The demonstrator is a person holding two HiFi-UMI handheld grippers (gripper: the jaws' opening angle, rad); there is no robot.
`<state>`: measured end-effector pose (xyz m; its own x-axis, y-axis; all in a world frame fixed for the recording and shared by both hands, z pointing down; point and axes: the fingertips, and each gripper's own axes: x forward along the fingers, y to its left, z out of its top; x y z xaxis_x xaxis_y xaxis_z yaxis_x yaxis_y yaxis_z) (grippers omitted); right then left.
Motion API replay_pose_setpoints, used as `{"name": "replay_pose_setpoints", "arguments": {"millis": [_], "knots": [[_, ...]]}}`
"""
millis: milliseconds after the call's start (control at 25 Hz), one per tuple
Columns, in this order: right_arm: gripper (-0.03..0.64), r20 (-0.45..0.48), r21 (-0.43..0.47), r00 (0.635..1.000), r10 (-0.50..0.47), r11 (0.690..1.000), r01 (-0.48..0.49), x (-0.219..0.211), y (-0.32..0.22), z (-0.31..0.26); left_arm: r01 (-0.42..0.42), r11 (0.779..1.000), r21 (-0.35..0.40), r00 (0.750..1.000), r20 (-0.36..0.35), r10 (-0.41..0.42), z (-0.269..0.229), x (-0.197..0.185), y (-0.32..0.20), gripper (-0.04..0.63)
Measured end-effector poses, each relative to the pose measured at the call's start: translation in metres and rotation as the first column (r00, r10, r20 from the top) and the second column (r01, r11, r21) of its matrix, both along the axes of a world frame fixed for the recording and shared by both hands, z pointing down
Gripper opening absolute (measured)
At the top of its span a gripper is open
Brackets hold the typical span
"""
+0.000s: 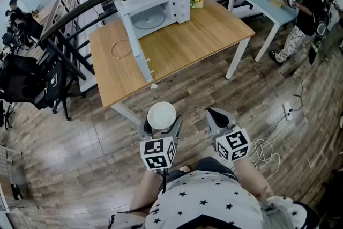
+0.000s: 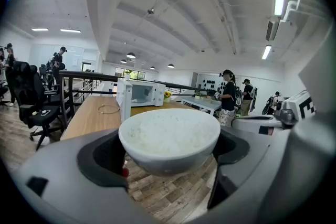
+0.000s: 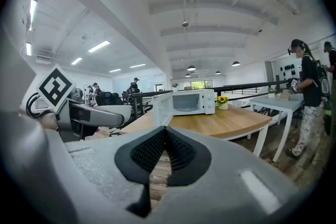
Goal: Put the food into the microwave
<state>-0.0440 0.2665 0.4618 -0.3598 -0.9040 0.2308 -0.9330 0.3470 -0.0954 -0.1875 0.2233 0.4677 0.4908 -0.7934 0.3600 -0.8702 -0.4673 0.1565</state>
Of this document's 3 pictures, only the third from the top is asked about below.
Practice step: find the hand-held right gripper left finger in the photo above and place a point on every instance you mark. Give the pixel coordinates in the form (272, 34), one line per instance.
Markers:
(105, 165)

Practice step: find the person's white star-print shirt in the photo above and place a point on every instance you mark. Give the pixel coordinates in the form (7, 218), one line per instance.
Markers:
(26, 10)

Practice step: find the wooden table with white legs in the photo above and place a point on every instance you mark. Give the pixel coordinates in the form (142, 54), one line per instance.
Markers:
(223, 120)

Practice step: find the round silver ceiling fixture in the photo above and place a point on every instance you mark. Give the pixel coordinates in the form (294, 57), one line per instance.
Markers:
(185, 23)

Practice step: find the light blue table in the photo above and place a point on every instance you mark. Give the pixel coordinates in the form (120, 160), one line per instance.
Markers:
(275, 105)

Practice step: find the group of black wall knobs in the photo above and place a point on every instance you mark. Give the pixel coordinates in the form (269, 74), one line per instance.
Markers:
(288, 66)

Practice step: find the black and green bag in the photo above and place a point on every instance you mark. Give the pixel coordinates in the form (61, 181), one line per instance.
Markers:
(327, 118)

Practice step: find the window with green view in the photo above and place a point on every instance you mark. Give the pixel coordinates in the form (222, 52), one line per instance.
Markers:
(197, 85)

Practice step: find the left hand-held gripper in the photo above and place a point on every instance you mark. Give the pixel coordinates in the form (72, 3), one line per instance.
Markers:
(55, 86)

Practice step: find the black office chair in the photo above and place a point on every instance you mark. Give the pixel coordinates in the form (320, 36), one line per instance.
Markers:
(111, 98)

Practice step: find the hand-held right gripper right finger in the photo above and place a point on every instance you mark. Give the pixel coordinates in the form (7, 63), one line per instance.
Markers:
(223, 165)

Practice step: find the white microwave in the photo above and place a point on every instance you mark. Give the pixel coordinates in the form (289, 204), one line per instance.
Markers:
(207, 102)

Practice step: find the small wooden box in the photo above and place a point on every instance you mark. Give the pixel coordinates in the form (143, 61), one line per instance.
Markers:
(284, 97)

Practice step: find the sunflowers in cream pot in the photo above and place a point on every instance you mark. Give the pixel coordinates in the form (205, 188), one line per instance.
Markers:
(222, 105)

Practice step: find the person's left forearm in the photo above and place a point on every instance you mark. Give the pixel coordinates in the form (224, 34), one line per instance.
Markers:
(50, 122)

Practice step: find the black metal railing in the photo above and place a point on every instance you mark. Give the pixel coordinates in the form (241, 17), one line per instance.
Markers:
(136, 105)

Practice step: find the small potted plant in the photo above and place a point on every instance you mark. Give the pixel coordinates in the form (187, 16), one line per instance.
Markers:
(271, 94)

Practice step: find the green plant in white pot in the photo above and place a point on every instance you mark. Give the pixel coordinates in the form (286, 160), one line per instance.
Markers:
(175, 85)

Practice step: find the ceiling strip light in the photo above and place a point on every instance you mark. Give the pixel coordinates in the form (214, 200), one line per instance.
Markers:
(28, 49)
(115, 70)
(33, 11)
(137, 65)
(76, 61)
(99, 46)

